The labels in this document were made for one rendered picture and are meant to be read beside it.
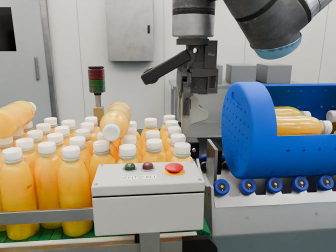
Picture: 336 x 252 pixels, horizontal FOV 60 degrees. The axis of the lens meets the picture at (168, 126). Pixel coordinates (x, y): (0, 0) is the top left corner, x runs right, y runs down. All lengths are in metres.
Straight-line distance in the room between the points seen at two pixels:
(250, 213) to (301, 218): 0.15
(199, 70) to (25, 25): 3.93
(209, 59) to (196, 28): 0.08
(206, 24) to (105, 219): 0.42
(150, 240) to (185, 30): 0.42
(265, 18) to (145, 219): 0.42
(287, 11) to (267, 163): 0.38
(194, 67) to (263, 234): 0.50
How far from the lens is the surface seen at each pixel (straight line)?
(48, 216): 0.73
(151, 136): 0.77
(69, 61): 4.33
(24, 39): 4.45
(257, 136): 0.76
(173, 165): 0.56
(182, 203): 0.54
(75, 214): 0.72
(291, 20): 0.61
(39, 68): 4.41
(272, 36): 0.60
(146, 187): 0.52
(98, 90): 1.16
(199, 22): 0.62
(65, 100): 4.41
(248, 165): 0.79
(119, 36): 3.99
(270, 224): 0.89
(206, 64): 0.65
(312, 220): 0.94
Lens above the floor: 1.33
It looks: 15 degrees down
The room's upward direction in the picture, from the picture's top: straight up
